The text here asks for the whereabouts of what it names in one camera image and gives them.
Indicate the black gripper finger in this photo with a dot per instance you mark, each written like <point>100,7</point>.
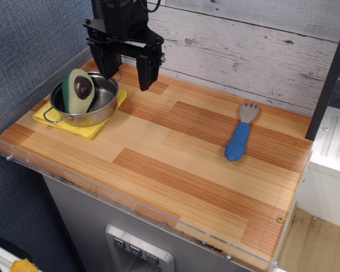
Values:
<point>106,59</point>
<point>148,70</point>

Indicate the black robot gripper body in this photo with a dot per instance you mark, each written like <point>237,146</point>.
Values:
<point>123,27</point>

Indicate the toy avocado half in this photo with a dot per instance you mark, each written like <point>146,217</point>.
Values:
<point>78,91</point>

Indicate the small steel pot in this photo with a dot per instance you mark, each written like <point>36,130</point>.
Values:
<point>104,104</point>

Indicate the clear acrylic table guard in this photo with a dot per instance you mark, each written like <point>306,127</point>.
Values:
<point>162,153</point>

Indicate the grey cabinet with dispenser panel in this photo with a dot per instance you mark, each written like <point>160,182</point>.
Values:
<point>110,238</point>

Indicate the white black device bottom left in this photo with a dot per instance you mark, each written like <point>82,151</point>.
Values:
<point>10,253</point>

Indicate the blue handled metal fork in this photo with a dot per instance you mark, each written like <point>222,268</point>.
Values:
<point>235,149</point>

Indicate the white aluminium frame right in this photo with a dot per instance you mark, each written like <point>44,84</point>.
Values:
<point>319,190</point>

